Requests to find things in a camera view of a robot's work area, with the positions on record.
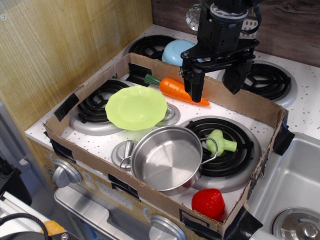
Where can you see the hanging silver strainer ladle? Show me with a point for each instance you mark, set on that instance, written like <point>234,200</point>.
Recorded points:
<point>192,17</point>

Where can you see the silver oven knob left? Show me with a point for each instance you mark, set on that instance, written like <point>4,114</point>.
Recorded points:
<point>65,174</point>

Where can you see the silver stove knob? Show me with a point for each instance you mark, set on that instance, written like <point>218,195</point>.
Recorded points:
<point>121,154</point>
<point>172,116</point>

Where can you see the silver oven knob right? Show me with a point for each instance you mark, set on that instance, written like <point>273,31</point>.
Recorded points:
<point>162,228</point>

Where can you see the silver sink drain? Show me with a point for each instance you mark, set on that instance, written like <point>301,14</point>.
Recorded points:
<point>296,224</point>

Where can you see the silver oven door handle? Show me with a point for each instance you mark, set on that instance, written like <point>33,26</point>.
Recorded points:
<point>90,212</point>

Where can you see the green toy broccoli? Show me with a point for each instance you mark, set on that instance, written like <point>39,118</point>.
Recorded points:
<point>218,144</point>

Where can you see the front right black burner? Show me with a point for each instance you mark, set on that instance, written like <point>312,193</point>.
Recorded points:
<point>231,170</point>

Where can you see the red toy strawberry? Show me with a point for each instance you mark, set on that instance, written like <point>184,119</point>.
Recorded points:
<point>210,203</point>

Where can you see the brown cardboard fence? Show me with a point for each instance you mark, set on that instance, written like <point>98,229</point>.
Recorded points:
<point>93,153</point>

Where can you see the front left black burner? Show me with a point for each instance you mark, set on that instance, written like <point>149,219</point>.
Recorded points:
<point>89,117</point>

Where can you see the silver sink basin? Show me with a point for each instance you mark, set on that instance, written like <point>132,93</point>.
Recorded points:
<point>291,180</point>

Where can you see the orange toy carrot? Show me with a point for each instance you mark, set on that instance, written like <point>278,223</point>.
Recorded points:
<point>173,89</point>

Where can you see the silver oven knob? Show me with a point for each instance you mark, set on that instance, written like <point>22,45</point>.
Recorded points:
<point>65,174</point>
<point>162,228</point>

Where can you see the light green plastic plate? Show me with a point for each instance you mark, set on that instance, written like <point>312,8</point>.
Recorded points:
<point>136,108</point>

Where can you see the hanging silver slotted spatula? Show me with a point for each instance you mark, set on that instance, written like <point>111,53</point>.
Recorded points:
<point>249,23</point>

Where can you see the back right black burner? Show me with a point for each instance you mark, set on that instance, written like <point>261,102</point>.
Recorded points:
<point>272,82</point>

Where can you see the silver stove top knob middle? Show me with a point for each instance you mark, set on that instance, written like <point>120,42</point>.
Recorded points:
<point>172,116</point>

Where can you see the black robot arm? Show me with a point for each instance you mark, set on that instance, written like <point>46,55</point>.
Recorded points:
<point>219,46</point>

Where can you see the silver stove top knob front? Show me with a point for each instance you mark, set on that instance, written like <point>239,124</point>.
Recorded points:
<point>121,154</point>

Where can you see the light blue plastic bowl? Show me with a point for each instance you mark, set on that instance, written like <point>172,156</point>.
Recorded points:
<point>172,52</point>

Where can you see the orange object bottom left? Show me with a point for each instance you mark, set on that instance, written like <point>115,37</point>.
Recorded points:
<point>53,228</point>

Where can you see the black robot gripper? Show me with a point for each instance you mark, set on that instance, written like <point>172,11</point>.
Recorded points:
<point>220,47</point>

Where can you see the stainless steel pan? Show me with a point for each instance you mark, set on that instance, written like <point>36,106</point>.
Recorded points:
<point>168,159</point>

